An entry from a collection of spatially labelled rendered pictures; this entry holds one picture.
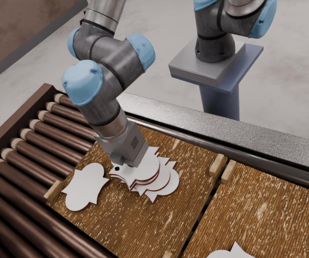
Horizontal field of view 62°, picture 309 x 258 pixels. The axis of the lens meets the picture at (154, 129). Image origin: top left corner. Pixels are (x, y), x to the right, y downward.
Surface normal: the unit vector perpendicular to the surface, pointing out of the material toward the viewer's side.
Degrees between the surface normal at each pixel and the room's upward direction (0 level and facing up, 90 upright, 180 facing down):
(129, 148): 90
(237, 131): 0
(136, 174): 0
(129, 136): 90
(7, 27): 90
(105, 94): 87
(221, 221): 0
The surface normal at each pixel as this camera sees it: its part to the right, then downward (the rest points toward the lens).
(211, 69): -0.25, -0.62
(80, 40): -0.59, -0.08
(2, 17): 0.75, 0.36
